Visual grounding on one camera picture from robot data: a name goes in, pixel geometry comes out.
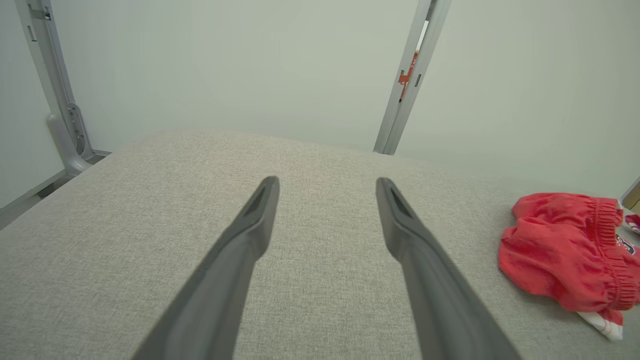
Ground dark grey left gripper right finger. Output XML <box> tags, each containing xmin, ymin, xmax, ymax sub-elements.
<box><xmin>376</xmin><ymin>177</ymin><xmax>523</xmax><ymax>360</ymax></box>

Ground orange clip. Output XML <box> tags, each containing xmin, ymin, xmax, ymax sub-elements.
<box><xmin>398</xmin><ymin>50</ymin><xmax>420</xmax><ymax>102</ymax></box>

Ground red shorts with elastic waist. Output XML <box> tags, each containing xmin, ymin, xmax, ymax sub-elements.
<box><xmin>498</xmin><ymin>192</ymin><xmax>640</xmax><ymax>342</ymax></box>

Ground brown cardboard panel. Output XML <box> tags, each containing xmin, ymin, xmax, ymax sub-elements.
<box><xmin>621</xmin><ymin>176</ymin><xmax>640</xmax><ymax>211</ymax></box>

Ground grey metal partition post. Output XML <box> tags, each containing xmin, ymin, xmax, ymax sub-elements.
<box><xmin>373</xmin><ymin>0</ymin><xmax>453</xmax><ymax>156</ymax></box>
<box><xmin>15</xmin><ymin>0</ymin><xmax>108</xmax><ymax>176</ymax></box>

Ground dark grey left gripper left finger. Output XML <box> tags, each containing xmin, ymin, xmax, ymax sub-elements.
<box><xmin>131</xmin><ymin>176</ymin><xmax>281</xmax><ymax>360</ymax></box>

